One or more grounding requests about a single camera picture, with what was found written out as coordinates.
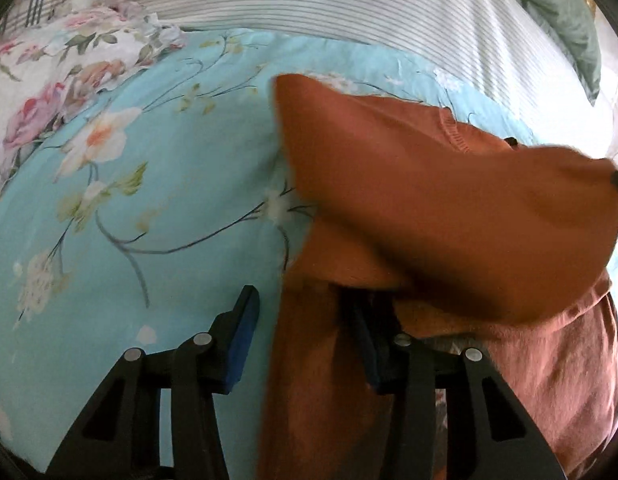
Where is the rust orange knit sweater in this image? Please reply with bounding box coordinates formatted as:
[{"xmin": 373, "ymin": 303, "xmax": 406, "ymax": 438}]
[{"xmin": 257, "ymin": 74, "xmax": 618, "ymax": 479}]

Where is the green pillow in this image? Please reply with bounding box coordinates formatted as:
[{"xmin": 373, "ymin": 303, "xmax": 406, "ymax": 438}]
[{"xmin": 516, "ymin": 0, "xmax": 602, "ymax": 103}]

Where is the light blue floral bedsheet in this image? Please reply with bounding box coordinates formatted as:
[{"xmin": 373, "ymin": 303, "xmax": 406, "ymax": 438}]
[{"xmin": 0, "ymin": 29, "xmax": 535, "ymax": 479}]

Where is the white striped blanket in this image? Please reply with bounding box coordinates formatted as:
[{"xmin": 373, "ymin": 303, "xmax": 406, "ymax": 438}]
[{"xmin": 135, "ymin": 0, "xmax": 611, "ymax": 156}]

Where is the white pink floral pillow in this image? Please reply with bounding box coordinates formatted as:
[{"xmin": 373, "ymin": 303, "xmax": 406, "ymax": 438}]
[{"xmin": 0, "ymin": 0, "xmax": 184, "ymax": 195}]

